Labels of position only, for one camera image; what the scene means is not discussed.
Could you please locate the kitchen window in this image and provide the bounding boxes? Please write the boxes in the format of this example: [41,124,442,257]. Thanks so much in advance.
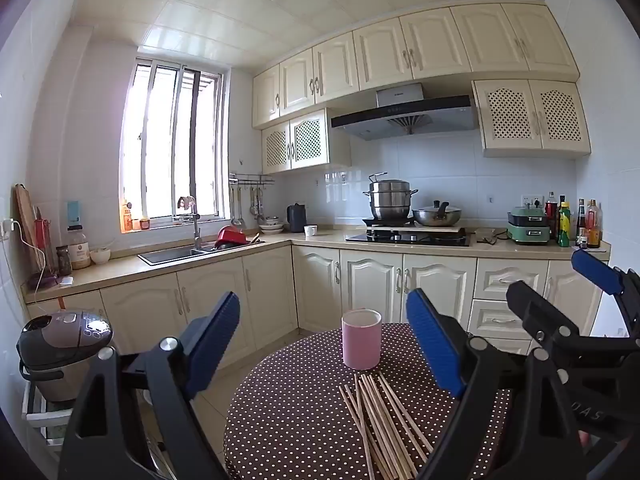
[119,57,227,234]

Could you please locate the cream upper wall cabinets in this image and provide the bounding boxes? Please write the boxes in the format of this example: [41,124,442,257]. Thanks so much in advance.
[251,3,581,129]

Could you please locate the red kitchen utensil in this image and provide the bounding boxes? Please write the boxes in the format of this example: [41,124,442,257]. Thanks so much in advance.
[33,207,54,272]

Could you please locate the amber sauce bottle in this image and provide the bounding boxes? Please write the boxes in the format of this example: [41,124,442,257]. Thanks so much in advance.
[586,199,603,249]

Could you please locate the cream cabinet drawer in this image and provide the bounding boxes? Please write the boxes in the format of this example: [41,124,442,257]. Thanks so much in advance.
[467,337,534,357]
[473,258,550,302]
[468,299,538,342]

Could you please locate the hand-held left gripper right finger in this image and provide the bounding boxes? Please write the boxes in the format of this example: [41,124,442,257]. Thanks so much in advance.
[406,287,588,480]

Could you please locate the brown polka-dot tablecloth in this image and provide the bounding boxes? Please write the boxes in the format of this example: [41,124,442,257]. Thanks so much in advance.
[223,322,516,480]

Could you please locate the steel kitchen faucet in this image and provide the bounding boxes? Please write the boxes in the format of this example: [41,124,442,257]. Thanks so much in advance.
[177,196,203,252]

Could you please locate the hanging metal utensils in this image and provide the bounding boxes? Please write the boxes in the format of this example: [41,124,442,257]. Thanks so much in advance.
[248,186,266,222]

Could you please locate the black gas stove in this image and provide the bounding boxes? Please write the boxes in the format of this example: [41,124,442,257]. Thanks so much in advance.
[345,227,474,249]

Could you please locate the dark blue electric kettle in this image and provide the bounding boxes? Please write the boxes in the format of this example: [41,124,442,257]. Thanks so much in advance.
[286,203,308,234]

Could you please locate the stainless steel steamer pot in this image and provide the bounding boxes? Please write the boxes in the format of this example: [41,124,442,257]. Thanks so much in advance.
[363,172,419,222]

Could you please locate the large labelled glass jar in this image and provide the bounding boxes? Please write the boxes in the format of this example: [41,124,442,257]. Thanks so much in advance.
[67,225,91,270]

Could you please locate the black range hood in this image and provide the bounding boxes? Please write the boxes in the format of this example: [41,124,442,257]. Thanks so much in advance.
[330,82,479,141]

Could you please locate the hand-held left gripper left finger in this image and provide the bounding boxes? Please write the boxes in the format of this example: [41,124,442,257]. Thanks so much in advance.
[57,291,241,480]

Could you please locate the cream lattice-door wall cabinet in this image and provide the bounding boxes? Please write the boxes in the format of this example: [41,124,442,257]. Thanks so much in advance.
[261,108,352,174]
[471,79,592,159]

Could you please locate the group of wooden chopsticks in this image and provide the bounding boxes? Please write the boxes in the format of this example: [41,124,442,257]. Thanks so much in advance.
[339,371,435,480]

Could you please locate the metal utensil rail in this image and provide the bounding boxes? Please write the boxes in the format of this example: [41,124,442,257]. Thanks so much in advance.
[228,172,275,189]

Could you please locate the steel kitchen sink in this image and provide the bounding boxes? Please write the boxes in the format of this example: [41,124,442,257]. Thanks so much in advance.
[137,244,213,266]

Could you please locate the black power cord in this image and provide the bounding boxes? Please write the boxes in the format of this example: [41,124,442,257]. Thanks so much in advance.
[475,228,509,247]

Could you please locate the wooden cutting board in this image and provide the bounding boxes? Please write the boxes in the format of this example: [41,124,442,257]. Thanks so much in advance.
[13,183,45,272]

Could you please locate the white metal rack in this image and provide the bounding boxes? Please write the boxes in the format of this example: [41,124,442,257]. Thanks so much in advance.
[20,384,77,447]

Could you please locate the white charging cable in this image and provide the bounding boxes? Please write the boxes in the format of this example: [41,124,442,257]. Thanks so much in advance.
[2,217,52,292]

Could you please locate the green electric cooker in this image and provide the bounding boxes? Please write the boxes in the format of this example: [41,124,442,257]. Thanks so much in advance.
[507,204,551,246]

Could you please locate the light wooden board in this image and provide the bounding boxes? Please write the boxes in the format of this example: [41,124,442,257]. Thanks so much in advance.
[362,222,467,234]

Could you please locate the cream base kitchen cabinets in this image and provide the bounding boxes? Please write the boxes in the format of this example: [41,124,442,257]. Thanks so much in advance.
[24,239,614,411]

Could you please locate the grey rice cooker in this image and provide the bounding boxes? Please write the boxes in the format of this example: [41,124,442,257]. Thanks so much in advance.
[16,310,115,404]

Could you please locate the steel wok with lid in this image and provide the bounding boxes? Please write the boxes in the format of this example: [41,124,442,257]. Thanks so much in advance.
[412,200,464,227]

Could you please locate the red bowl at sink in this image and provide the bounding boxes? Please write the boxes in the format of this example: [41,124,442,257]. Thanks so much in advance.
[215,225,247,249]

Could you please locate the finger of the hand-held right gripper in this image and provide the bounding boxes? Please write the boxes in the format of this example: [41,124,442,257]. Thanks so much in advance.
[506,280,583,348]
[571,249,640,306]

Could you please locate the pink cup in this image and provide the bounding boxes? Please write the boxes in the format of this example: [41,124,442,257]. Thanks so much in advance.
[341,309,383,370]

